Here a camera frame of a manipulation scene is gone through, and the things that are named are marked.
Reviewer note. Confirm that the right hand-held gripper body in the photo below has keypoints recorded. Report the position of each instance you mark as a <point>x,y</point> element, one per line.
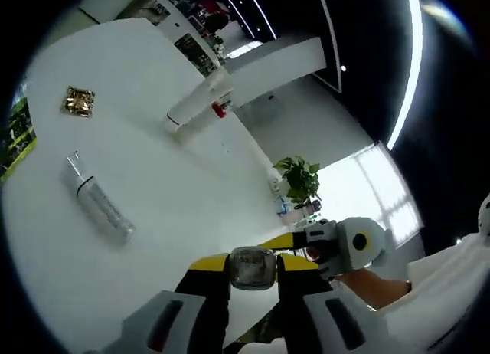
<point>377,239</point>

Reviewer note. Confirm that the ceiling light strip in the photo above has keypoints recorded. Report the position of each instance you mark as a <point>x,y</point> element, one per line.
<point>417,63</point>

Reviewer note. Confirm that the silver clear skincare tube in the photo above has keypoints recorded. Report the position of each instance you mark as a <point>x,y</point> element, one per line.
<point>99,204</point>

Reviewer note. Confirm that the person's white shirt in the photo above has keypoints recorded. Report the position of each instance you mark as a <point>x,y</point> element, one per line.
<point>440,285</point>

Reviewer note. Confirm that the blue plastic bag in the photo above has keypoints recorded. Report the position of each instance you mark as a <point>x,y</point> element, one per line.
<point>285,207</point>

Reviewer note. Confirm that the green black skincare sachet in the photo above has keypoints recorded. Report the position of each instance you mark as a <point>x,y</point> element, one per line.
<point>17,143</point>

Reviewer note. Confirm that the clear-capped white skincare bottle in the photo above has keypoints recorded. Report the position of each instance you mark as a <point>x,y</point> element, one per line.
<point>252,266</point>

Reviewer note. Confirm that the bright window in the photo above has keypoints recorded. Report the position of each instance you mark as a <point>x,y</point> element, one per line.
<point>379,193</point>

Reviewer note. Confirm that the gold foil skincare sachet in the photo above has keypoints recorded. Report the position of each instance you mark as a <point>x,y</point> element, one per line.
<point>78,101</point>

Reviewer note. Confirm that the dark drinking bottle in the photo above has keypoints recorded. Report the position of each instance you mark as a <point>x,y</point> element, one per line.
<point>315,205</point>

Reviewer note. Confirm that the white chest-worn device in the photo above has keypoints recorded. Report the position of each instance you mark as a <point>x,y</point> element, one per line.
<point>485,216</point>

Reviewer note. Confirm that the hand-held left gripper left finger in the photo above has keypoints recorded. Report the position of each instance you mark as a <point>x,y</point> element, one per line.
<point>168,323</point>

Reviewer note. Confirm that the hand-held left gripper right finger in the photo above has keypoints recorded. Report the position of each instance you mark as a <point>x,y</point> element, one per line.
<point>337,323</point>

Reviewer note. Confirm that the green potted plant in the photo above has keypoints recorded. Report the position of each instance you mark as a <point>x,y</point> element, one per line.
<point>302,177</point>

